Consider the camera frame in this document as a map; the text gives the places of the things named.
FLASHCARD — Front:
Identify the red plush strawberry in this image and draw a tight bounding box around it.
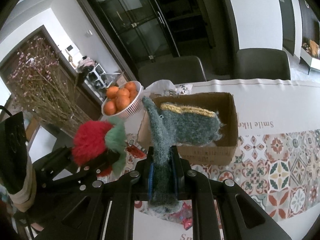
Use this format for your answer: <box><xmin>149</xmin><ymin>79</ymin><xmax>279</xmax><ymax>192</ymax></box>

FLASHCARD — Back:
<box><xmin>72</xmin><ymin>117</ymin><xmax>126</xmax><ymax>177</ymax></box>

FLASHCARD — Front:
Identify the red snack packet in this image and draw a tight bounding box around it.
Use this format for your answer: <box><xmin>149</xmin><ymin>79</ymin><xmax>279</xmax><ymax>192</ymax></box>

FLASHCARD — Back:
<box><xmin>168</xmin><ymin>200</ymin><xmax>193</xmax><ymax>230</ymax></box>

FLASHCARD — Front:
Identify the brown cardboard box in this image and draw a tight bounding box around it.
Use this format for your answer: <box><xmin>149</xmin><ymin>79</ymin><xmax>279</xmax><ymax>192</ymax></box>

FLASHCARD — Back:
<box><xmin>137</xmin><ymin>92</ymin><xmax>238</xmax><ymax>166</ymax></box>

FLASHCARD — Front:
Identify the orange front left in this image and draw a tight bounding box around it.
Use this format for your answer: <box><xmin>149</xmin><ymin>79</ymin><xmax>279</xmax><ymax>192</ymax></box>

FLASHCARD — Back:
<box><xmin>103</xmin><ymin>100</ymin><xmax>117</xmax><ymax>115</ymax></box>

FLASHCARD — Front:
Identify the orange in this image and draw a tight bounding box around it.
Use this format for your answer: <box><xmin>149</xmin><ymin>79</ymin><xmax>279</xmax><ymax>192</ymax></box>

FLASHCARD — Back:
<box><xmin>124</xmin><ymin>81</ymin><xmax>137</xmax><ymax>92</ymax></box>
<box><xmin>116</xmin><ymin>95</ymin><xmax>131</xmax><ymax>111</ymax></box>
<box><xmin>103</xmin><ymin>100</ymin><xmax>117</xmax><ymax>115</ymax></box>

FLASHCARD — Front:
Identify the dried flower bouquet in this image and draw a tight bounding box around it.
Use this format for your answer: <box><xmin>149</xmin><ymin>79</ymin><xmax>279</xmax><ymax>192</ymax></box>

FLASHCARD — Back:
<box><xmin>7</xmin><ymin>35</ymin><xmax>90</xmax><ymax>128</ymax></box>

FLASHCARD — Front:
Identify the orange middle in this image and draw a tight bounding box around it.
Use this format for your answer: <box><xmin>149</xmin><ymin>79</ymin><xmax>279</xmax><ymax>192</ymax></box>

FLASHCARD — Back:
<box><xmin>116</xmin><ymin>95</ymin><xmax>131</xmax><ymax>111</ymax></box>

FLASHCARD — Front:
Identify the pink fruit basket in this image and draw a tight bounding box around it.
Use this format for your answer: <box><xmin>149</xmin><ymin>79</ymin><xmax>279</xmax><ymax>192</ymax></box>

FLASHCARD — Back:
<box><xmin>101</xmin><ymin>81</ymin><xmax>143</xmax><ymax>120</ymax></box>

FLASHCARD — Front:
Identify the orange right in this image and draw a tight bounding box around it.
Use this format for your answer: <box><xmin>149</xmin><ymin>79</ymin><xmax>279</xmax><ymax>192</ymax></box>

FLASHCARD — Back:
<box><xmin>124</xmin><ymin>81</ymin><xmax>137</xmax><ymax>92</ymax></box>

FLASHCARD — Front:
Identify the white plastic bag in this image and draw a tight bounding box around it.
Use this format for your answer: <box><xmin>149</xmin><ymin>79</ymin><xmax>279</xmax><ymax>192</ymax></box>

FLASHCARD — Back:
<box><xmin>144</xmin><ymin>80</ymin><xmax>176</xmax><ymax>97</ymax></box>

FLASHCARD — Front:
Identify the dark chair behind box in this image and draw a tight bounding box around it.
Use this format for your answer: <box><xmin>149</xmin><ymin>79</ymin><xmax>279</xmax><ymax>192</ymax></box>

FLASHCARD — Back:
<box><xmin>138</xmin><ymin>56</ymin><xmax>207</xmax><ymax>87</ymax></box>

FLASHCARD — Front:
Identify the dark chair back right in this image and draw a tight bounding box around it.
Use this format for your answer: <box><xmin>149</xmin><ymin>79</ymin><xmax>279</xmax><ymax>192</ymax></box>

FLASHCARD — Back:
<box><xmin>233</xmin><ymin>48</ymin><xmax>291</xmax><ymax>80</ymax></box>

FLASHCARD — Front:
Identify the black glass cabinet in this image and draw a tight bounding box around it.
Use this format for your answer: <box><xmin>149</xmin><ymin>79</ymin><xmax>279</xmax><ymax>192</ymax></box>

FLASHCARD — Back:
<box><xmin>76</xmin><ymin>0</ymin><xmax>239</xmax><ymax>80</ymax></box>

